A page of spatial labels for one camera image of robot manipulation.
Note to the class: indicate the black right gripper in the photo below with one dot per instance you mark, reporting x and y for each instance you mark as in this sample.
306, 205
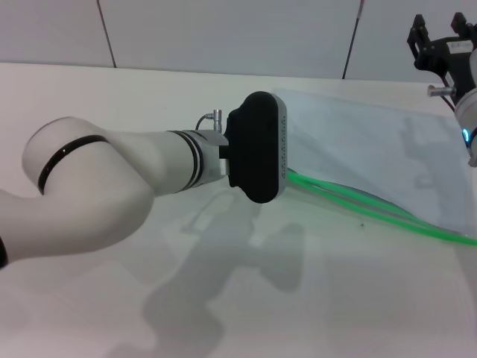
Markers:
456, 61

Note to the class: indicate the clear green-zip document bag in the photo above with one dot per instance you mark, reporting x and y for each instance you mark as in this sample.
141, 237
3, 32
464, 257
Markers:
372, 149

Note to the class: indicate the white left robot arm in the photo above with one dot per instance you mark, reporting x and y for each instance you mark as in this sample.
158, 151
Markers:
93, 179

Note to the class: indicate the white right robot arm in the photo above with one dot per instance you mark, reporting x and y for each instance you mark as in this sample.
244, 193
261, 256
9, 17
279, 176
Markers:
470, 112

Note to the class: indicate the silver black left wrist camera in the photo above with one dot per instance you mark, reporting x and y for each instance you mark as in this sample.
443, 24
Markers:
253, 149

